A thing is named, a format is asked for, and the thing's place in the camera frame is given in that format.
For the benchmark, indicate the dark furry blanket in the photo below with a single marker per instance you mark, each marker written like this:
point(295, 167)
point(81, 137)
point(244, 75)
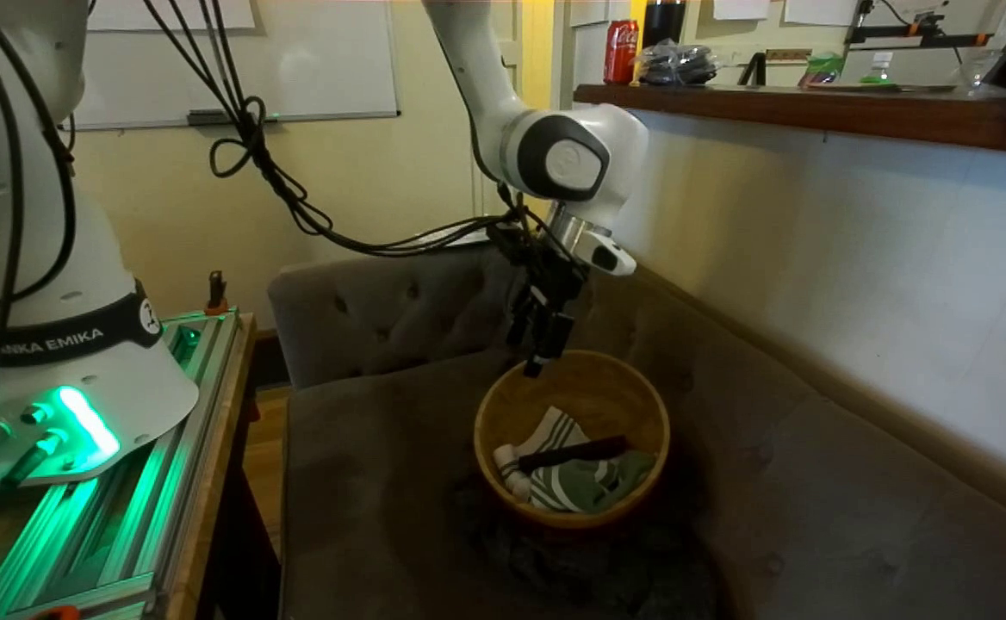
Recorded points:
point(592, 568)

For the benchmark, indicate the brown wooden counter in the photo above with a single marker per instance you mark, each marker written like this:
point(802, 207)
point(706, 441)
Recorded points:
point(869, 116)

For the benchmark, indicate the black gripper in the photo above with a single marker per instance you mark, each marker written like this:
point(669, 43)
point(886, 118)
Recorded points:
point(544, 279)

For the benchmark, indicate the yellow round bowl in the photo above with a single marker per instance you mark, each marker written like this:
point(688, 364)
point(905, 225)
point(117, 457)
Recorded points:
point(592, 382)

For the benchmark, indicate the white wall whiteboard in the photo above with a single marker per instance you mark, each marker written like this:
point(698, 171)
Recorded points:
point(318, 55)

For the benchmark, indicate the green white striped cloth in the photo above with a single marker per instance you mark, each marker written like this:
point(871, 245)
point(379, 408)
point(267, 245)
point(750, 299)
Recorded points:
point(607, 482)

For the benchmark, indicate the black bottle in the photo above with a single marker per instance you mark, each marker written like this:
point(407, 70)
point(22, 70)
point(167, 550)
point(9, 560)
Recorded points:
point(661, 22)

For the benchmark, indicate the black remote control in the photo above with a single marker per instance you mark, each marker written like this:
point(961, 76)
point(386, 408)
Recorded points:
point(573, 451)

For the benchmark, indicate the dark crinkled plastic bag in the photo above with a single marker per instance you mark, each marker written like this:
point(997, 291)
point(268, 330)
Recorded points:
point(676, 68)

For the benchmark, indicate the grey tufted sofa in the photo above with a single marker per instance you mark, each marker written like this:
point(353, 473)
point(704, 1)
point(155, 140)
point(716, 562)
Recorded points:
point(386, 461)

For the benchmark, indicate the small dark clamp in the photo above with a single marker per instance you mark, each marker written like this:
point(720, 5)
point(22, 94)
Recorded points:
point(218, 299)

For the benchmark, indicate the robot table with green light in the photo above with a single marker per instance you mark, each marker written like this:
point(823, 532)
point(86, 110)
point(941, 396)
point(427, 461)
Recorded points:
point(126, 540)

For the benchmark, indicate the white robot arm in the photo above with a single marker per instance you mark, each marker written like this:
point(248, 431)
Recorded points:
point(558, 157)

